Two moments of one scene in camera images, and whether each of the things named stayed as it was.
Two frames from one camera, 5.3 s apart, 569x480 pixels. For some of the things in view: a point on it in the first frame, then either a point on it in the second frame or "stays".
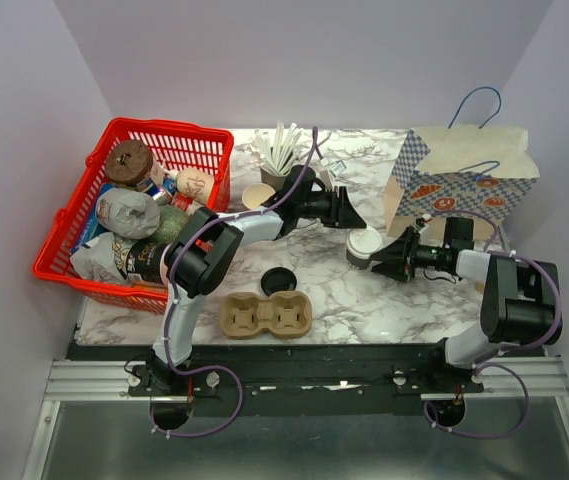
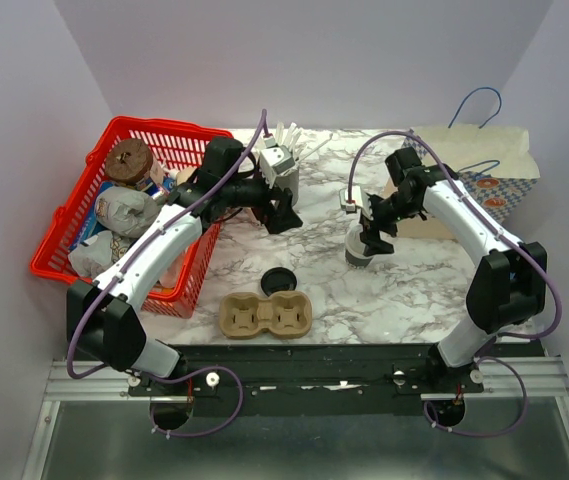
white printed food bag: (104, 259) stays
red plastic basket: (181, 147) stays
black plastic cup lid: (278, 279) stays
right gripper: (402, 262) to (375, 246)
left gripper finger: (348, 216) to (285, 218)
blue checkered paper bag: (474, 172) stays
